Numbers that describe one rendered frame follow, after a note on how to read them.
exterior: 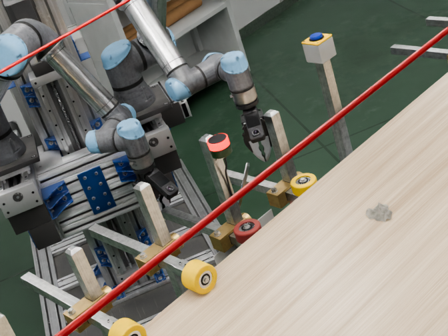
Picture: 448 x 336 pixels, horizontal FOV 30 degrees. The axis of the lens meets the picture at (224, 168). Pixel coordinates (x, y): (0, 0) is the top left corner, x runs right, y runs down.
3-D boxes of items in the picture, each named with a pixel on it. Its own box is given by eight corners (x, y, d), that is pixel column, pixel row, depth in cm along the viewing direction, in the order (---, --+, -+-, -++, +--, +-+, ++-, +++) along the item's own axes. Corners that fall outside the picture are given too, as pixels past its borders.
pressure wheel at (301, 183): (300, 220, 252) (291, 189, 247) (297, 206, 259) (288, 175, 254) (326, 213, 252) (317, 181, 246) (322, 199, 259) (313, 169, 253)
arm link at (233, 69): (234, 47, 252) (249, 51, 245) (244, 79, 257) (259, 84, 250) (213, 58, 249) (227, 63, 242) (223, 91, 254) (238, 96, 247)
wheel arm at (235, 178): (216, 181, 284) (213, 171, 282) (223, 176, 286) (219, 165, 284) (311, 209, 252) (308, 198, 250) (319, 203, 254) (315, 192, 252)
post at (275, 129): (301, 240, 273) (262, 113, 251) (307, 234, 275) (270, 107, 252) (308, 243, 271) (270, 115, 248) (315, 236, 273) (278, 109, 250)
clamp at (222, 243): (213, 249, 249) (208, 235, 246) (244, 223, 255) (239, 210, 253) (226, 253, 245) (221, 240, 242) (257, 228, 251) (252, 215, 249)
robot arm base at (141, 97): (113, 105, 308) (103, 81, 303) (151, 90, 310) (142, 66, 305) (119, 119, 295) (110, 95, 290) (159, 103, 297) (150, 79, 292)
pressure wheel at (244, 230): (238, 261, 244) (227, 229, 238) (256, 245, 248) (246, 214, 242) (257, 269, 238) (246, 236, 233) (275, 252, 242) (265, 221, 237)
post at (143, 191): (186, 320, 245) (131, 185, 223) (195, 313, 247) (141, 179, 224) (194, 324, 243) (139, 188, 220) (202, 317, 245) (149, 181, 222)
